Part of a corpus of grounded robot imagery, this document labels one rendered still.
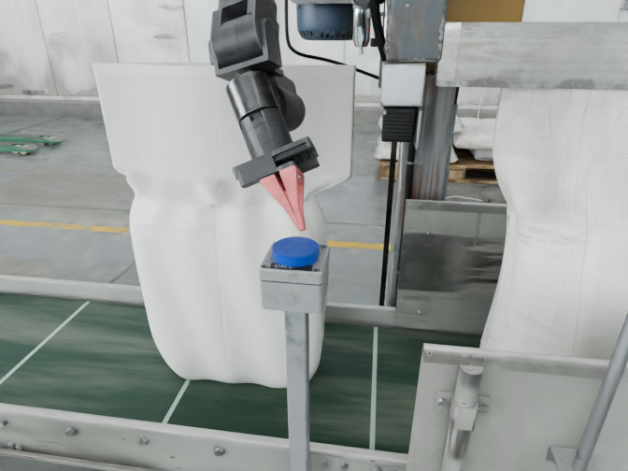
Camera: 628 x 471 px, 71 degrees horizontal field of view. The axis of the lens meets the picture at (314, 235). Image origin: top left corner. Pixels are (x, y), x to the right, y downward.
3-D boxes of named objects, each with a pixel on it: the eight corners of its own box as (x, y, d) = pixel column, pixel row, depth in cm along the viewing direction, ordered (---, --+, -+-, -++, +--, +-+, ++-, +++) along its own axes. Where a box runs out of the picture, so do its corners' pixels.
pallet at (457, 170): (378, 178, 357) (379, 162, 351) (379, 153, 431) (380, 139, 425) (534, 186, 342) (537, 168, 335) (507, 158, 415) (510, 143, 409)
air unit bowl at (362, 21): (351, 48, 75) (352, 7, 73) (352, 47, 78) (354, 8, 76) (369, 48, 75) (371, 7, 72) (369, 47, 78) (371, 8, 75)
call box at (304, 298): (260, 309, 56) (257, 268, 53) (274, 278, 63) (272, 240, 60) (321, 315, 55) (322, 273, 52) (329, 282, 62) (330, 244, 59)
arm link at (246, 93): (213, 81, 55) (249, 58, 53) (244, 92, 61) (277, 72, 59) (233, 132, 54) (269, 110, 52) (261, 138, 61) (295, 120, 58)
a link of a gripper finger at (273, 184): (291, 237, 58) (265, 173, 59) (340, 218, 58) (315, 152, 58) (279, 236, 52) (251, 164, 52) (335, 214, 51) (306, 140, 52)
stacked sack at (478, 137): (452, 151, 340) (455, 132, 333) (448, 139, 378) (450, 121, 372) (543, 155, 328) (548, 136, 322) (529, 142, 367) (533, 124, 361)
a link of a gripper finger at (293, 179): (274, 244, 59) (249, 179, 59) (323, 224, 58) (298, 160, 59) (261, 244, 52) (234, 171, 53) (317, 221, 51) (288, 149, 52)
